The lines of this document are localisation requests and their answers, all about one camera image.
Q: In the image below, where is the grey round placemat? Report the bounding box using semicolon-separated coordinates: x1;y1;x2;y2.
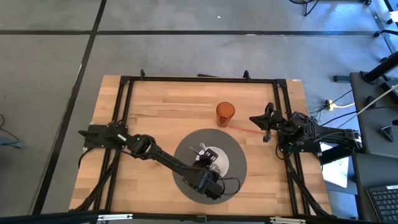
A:
172;128;248;205

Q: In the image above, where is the black beam with silver brackets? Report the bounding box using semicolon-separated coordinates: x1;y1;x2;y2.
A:
0;210;398;224

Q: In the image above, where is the black computer keyboard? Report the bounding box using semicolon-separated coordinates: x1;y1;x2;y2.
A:
366;184;398;223

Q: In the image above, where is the white cable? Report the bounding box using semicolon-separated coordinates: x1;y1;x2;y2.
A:
355;83;398;116

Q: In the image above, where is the yellow power plug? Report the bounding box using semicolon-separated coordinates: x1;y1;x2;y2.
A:
324;99;356;112

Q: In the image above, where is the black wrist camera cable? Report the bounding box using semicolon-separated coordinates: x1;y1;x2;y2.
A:
217;176;242;197

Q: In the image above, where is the black aluminium table frame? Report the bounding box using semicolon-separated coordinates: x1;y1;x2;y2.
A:
69;68;334;218

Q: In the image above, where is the thin red stick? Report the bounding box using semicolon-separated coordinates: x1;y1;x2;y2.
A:
228;124;277;136

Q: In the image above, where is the orange translucent plastic cup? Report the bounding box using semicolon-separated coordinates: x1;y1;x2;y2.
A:
216;101;236;128

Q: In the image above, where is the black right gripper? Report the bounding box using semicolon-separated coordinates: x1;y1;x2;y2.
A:
248;101;283;144

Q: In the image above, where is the black triangular stand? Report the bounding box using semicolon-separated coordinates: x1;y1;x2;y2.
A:
380;123;395;143

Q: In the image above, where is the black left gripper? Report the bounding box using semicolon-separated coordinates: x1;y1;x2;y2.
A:
189;145;226;201

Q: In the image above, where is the white round bowl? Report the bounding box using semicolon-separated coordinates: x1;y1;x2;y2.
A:
195;146;230;175

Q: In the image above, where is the black floor cable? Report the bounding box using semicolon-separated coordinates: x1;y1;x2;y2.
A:
0;114;25;149

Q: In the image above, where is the dark grey desk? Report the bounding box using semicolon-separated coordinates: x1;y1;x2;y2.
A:
349;70;398;222

